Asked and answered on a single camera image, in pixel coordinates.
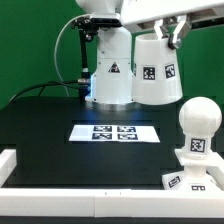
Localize white lamp base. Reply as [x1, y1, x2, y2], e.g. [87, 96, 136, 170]
[162, 149, 224, 192]

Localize white marker sheet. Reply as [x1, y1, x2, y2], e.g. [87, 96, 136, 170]
[69, 125, 160, 143]

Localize white table border frame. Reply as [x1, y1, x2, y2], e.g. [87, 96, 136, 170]
[0, 149, 224, 218]

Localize white lamp shade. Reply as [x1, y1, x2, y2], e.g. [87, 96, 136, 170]
[132, 33, 183, 105]

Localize white light bulb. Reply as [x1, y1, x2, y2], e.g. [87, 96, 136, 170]
[179, 97, 222, 160]

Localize grey cable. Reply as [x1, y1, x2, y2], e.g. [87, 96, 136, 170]
[53, 14, 90, 98]

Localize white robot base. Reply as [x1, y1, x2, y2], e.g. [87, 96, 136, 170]
[75, 0, 134, 111]

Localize black cable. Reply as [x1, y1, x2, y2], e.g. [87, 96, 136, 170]
[8, 79, 88, 103]

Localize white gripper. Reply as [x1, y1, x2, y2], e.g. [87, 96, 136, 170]
[121, 0, 224, 50]

